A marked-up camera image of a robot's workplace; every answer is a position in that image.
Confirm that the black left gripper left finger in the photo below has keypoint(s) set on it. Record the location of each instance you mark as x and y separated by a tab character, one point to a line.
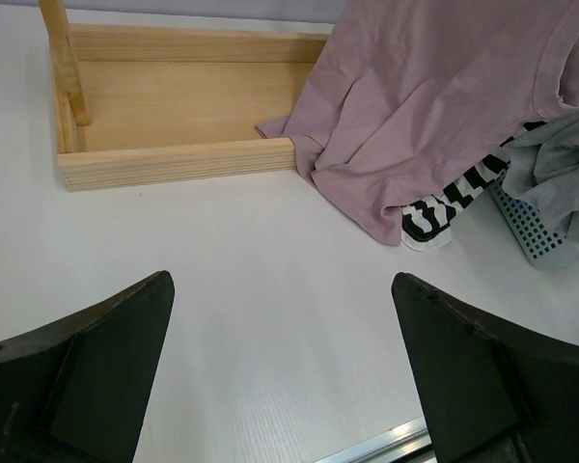
77	389

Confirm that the aluminium mounting rail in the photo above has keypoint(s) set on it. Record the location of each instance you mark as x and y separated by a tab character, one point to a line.
407	440

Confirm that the white plastic basket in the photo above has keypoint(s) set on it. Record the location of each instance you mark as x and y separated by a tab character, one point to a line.
545	250

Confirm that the black white striped top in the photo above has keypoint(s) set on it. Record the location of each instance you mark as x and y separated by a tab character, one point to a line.
426	224

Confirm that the grey tank top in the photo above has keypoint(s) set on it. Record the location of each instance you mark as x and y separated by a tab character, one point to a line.
544	173

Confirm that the mauve tank top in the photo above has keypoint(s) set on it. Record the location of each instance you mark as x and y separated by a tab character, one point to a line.
406	96

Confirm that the wooden clothes rack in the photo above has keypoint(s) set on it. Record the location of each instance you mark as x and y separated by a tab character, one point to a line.
138	105

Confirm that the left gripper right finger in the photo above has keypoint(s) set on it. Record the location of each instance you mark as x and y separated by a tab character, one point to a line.
490	390

